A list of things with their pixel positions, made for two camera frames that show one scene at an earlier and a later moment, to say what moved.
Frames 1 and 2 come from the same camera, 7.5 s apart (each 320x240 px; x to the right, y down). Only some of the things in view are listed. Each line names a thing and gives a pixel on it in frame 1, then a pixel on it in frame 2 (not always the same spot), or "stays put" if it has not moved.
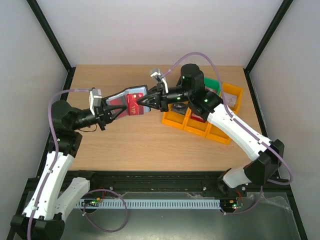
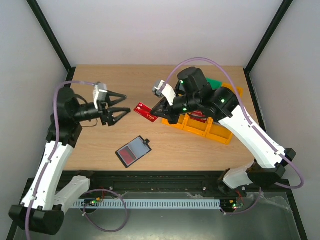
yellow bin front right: (216, 133) stays put
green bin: (212, 83) stays put
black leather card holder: (129, 98) -> (133, 151)
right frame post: (285, 5) stays put
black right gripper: (163, 98) -> (169, 110)
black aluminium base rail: (181, 182) stays put
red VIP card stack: (196, 117) stays put
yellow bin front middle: (195, 126) stays put
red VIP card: (133, 108) -> (145, 112)
